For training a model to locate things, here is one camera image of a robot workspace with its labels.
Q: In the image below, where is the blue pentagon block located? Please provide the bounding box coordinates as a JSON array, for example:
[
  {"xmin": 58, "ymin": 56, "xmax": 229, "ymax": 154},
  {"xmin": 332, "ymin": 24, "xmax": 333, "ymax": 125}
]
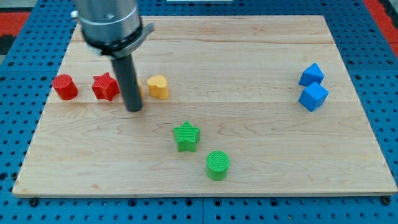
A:
[{"xmin": 298, "ymin": 63, "xmax": 325, "ymax": 86}]

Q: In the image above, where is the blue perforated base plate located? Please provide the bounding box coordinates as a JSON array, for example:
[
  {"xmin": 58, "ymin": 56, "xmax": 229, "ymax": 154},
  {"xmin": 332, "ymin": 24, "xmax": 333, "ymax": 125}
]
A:
[{"xmin": 1, "ymin": 0, "xmax": 397, "ymax": 223}]

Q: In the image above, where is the red cylinder block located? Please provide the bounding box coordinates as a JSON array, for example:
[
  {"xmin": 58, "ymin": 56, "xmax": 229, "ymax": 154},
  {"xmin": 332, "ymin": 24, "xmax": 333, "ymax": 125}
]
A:
[{"xmin": 52, "ymin": 74, "xmax": 78, "ymax": 100}]

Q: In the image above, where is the yellow heart block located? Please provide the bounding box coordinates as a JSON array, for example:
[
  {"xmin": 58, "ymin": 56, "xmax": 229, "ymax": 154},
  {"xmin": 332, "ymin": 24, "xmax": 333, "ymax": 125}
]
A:
[{"xmin": 147, "ymin": 75, "xmax": 169, "ymax": 100}]

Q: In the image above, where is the red star block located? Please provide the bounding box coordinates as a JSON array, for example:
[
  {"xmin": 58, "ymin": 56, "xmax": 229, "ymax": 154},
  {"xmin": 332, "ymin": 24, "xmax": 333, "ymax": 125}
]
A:
[{"xmin": 91, "ymin": 72, "xmax": 120, "ymax": 101}]

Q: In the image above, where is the wooden board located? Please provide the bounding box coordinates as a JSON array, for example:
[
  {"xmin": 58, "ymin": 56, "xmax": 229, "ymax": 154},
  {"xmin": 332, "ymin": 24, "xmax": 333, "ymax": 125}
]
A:
[{"xmin": 12, "ymin": 16, "xmax": 397, "ymax": 198}]

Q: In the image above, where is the blue cube block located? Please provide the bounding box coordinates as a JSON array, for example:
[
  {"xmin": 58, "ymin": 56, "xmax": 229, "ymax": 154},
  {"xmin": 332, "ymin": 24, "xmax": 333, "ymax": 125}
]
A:
[{"xmin": 298, "ymin": 83, "xmax": 329, "ymax": 111}]

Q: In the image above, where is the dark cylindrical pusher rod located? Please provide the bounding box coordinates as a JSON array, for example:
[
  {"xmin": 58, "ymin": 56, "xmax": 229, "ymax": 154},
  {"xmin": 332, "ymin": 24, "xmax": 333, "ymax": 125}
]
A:
[{"xmin": 111, "ymin": 55, "xmax": 143, "ymax": 112}]

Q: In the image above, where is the yellow block behind rod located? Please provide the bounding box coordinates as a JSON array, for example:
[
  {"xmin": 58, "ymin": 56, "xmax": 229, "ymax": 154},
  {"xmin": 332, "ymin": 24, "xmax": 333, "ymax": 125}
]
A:
[{"xmin": 137, "ymin": 81, "xmax": 145, "ymax": 99}]

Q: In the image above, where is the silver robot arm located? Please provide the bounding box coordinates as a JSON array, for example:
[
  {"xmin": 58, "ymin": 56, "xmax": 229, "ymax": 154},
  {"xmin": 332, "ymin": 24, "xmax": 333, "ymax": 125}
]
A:
[{"xmin": 71, "ymin": 0, "xmax": 155, "ymax": 112}]

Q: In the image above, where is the green star block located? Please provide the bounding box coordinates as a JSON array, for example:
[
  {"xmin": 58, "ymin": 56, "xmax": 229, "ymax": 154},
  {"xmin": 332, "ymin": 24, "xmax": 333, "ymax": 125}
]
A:
[{"xmin": 173, "ymin": 121, "xmax": 200, "ymax": 152}]

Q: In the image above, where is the green cylinder block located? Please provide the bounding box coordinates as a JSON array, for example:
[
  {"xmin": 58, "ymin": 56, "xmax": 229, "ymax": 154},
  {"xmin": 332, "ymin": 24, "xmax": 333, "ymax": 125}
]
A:
[{"xmin": 206, "ymin": 150, "xmax": 230, "ymax": 181}]

